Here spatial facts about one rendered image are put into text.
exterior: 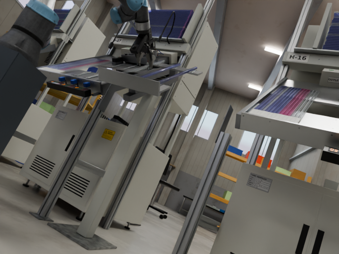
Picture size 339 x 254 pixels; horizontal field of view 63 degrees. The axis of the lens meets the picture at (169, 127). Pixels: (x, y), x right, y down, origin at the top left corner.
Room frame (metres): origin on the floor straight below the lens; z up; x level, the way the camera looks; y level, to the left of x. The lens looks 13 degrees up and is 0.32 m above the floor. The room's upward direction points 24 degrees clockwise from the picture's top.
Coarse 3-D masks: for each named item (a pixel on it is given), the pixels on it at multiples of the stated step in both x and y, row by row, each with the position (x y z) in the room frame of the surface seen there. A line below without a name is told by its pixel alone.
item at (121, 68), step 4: (108, 56) 2.18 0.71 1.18; (112, 56) 2.18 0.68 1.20; (116, 56) 2.18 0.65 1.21; (108, 64) 1.92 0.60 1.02; (120, 64) 1.91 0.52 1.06; (124, 64) 1.90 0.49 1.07; (128, 64) 1.90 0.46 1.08; (132, 64) 1.90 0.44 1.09; (136, 64) 1.90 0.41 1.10; (112, 68) 1.82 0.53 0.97; (116, 68) 1.80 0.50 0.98; (120, 68) 1.79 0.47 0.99; (124, 68) 1.78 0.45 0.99; (128, 68) 1.77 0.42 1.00; (132, 68) 1.78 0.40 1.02; (144, 68) 1.77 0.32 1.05; (152, 68) 1.77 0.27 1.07; (132, 72) 1.86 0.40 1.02; (136, 72) 1.70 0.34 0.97; (140, 72) 1.68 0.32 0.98
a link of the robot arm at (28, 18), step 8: (32, 0) 0.92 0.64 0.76; (24, 8) 0.93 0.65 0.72; (32, 8) 0.91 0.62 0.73; (40, 8) 0.91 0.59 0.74; (48, 8) 0.93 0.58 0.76; (24, 16) 0.91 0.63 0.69; (32, 16) 0.91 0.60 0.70; (40, 16) 0.92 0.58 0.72; (48, 16) 0.93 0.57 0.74; (56, 16) 0.96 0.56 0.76; (16, 24) 0.92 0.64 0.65; (24, 24) 0.91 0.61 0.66; (32, 24) 0.92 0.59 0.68; (40, 24) 0.93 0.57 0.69; (48, 24) 0.95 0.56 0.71; (56, 24) 0.99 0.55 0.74; (32, 32) 0.92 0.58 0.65; (40, 32) 0.94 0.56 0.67; (48, 32) 0.97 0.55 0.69
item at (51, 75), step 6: (42, 72) 1.71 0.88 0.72; (48, 72) 1.67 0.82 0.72; (54, 72) 1.64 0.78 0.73; (48, 78) 1.70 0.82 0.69; (54, 78) 1.66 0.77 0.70; (66, 78) 1.58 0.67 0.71; (72, 78) 1.55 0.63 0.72; (78, 78) 1.51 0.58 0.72; (84, 78) 1.49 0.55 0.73; (72, 84) 1.57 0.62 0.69; (78, 84) 1.54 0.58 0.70; (90, 84) 1.47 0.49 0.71; (96, 84) 1.44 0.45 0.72; (96, 90) 1.46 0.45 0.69
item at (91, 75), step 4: (68, 72) 1.72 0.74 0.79; (72, 72) 1.72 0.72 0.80; (76, 72) 1.72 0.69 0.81; (80, 72) 1.72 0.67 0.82; (84, 72) 1.71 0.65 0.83; (88, 72) 1.71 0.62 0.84; (92, 72) 1.70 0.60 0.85; (76, 76) 1.63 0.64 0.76; (80, 76) 1.63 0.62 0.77; (84, 76) 1.62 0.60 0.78; (88, 76) 1.62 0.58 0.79; (92, 76) 1.61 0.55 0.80; (96, 76) 1.60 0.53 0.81; (96, 80) 1.51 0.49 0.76
